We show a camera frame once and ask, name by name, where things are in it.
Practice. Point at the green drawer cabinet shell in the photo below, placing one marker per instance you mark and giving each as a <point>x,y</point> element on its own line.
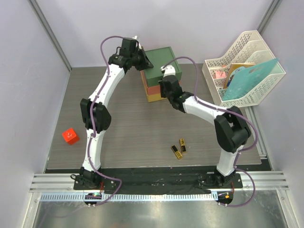
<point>158,57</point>

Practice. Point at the aluminium front rail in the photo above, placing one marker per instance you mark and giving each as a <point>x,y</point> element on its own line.
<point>59,187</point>

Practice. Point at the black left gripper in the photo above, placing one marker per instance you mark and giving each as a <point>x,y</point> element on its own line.
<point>146,63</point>

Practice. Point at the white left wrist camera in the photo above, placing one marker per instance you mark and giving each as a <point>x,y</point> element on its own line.
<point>138,43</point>

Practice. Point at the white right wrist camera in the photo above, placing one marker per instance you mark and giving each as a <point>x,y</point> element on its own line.
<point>168,70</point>

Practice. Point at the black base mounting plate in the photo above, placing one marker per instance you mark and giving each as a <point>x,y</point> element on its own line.
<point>147,182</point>

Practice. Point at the pink sticky note pad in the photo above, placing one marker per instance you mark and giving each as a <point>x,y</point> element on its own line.
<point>219,74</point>

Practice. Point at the brown illustrated book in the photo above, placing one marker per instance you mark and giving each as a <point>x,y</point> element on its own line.
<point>235,68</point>

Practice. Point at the cream perforated file organizer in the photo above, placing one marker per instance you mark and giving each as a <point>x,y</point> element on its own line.
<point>249,47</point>

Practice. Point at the red cube block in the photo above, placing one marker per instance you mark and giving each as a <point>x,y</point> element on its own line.
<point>70,136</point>

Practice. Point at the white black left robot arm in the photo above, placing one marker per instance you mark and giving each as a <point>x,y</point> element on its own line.
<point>95,114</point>

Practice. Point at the gold black lipstick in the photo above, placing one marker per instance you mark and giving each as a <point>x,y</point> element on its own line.
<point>182,145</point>
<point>177,153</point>

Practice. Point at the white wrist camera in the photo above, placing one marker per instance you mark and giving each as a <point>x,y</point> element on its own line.
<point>138,43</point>
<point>168,70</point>

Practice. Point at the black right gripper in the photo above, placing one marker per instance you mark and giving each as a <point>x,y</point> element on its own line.
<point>163,94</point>

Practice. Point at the red drawer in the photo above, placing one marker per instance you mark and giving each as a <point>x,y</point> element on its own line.
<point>145,82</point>

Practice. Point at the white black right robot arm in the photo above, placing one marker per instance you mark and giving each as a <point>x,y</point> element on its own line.
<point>232,131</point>

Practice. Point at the teal plastic folder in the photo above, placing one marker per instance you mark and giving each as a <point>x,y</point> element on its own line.
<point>245,80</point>

